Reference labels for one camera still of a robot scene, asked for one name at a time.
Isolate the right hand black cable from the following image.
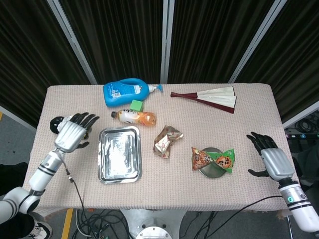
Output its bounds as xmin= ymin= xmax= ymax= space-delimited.
xmin=194 ymin=195 xmax=285 ymax=239

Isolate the green orange snack bag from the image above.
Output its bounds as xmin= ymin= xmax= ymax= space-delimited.
xmin=191 ymin=146 xmax=236 ymax=174

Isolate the rectangular steel tray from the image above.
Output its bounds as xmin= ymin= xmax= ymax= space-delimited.
xmin=97 ymin=125 xmax=143 ymax=184

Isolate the black power strip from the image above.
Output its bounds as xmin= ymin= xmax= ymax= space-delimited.
xmin=286 ymin=133 xmax=319 ymax=140

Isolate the black white sneaker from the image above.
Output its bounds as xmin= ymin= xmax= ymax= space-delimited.
xmin=26 ymin=220 xmax=53 ymax=239

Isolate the grey metal frame post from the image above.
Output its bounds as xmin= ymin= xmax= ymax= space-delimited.
xmin=282 ymin=101 xmax=319 ymax=129
xmin=228 ymin=0 xmax=288 ymax=84
xmin=46 ymin=0 xmax=98 ymax=85
xmin=160 ymin=0 xmax=175 ymax=84
xmin=0 ymin=105 xmax=37 ymax=132

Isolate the round steel plate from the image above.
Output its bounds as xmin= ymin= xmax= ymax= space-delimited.
xmin=199 ymin=147 xmax=229 ymax=179

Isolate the blue pump detergent bottle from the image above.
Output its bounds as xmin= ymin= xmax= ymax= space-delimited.
xmin=102 ymin=78 xmax=164 ymax=108

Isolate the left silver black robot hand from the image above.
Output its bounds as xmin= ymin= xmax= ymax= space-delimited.
xmin=54 ymin=112 xmax=100 ymax=153

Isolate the black pleated curtain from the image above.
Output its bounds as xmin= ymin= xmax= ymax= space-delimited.
xmin=235 ymin=0 xmax=319 ymax=124
xmin=167 ymin=0 xmax=276 ymax=84
xmin=59 ymin=0 xmax=165 ymax=85
xmin=0 ymin=0 xmax=91 ymax=128

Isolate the cream dark-red folding fan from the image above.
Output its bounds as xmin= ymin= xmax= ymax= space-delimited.
xmin=170 ymin=86 xmax=237 ymax=115

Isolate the left hand black cable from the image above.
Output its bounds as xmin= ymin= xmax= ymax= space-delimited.
xmin=60 ymin=153 xmax=93 ymax=238

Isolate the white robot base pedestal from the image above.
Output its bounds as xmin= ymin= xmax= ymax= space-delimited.
xmin=119 ymin=208 xmax=188 ymax=239

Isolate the hand black cable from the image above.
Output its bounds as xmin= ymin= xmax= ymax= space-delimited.
xmin=60 ymin=153 xmax=93 ymax=238
xmin=194 ymin=195 xmax=285 ymax=239

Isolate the gold snack wrapper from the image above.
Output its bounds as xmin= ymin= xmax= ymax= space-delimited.
xmin=153 ymin=125 xmax=184 ymax=160

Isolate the orange drink bottle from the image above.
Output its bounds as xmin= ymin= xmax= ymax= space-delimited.
xmin=111 ymin=109 xmax=157 ymax=127

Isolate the pink waffle tablecloth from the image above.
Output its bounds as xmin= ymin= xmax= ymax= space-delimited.
xmin=22 ymin=83 xmax=301 ymax=215

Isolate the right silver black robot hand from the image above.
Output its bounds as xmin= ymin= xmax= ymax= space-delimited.
xmin=246 ymin=131 xmax=295 ymax=181

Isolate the green cube block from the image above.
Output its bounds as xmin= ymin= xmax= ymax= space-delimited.
xmin=130 ymin=99 xmax=145 ymax=113

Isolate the black trouser leg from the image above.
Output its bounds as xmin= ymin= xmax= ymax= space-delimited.
xmin=0 ymin=161 xmax=28 ymax=197

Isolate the black white plush doll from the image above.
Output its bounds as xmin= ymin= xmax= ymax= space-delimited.
xmin=49 ymin=114 xmax=90 ymax=140

